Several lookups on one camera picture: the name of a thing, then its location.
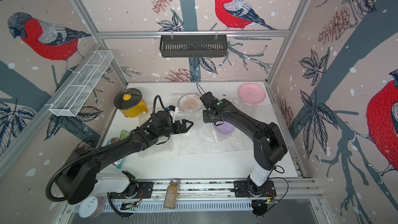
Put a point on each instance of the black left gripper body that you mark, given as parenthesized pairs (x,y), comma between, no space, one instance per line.
(170,129)

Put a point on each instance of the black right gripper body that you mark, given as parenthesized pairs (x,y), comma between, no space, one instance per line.
(207,116)

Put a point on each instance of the purple plate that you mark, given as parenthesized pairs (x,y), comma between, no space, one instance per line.
(224,127)

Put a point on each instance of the clear bubble wrap sheet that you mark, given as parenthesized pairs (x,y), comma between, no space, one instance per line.
(202,138)
(264,113)

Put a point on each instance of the pink dinner plate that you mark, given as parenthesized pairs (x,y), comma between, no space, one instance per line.
(251,93)

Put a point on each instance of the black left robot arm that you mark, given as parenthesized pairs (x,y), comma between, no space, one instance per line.
(76,179)

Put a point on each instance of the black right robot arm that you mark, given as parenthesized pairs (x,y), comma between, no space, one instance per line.
(269,144)

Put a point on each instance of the cream plate in bubble wrap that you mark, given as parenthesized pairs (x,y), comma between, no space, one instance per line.
(145,118)

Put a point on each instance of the patterned plate in bubble wrap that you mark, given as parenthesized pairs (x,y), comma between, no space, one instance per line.
(187,103)

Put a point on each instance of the small green sachet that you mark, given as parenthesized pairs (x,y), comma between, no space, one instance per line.
(124,135)

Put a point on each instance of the yellow pot with black lid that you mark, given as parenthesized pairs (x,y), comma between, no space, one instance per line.
(130,102)

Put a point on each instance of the green snack packet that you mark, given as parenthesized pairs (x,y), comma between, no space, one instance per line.
(110,154)

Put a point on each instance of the spice jar with granules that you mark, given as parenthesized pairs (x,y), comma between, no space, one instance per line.
(171,196)

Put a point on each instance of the white tape roll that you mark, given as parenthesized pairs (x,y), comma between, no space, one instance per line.
(91,207)

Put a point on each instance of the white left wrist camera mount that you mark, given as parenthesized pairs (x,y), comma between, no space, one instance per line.
(173,110)

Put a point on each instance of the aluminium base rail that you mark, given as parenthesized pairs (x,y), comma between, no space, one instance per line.
(209,195)

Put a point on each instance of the black hanging wire basket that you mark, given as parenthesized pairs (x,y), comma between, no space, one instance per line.
(180,46)

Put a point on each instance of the white wire mesh shelf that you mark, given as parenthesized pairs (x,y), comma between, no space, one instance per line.
(72,99)

